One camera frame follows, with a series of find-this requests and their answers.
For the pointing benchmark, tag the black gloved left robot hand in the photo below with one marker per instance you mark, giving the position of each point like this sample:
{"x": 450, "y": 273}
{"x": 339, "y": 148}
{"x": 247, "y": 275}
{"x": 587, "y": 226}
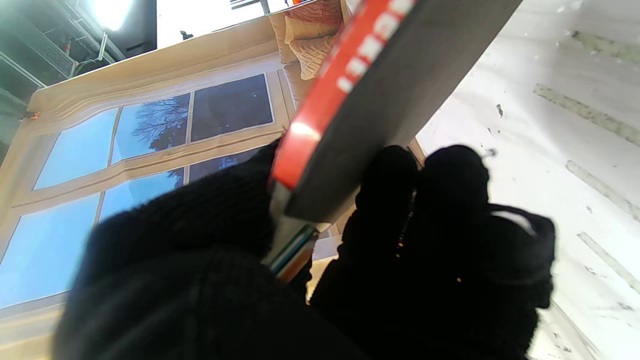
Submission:
{"x": 200, "y": 290}

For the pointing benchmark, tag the red ping pong bat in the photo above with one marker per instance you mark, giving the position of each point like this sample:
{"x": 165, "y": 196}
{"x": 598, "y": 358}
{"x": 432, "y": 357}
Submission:
{"x": 400, "y": 100}

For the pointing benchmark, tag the printed living room backdrop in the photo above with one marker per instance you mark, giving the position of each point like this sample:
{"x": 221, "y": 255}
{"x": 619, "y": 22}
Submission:
{"x": 150, "y": 160}

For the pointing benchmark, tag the orange backdrop clamp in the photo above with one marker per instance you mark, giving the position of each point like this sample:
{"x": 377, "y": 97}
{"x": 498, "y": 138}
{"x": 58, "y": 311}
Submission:
{"x": 34, "y": 115}

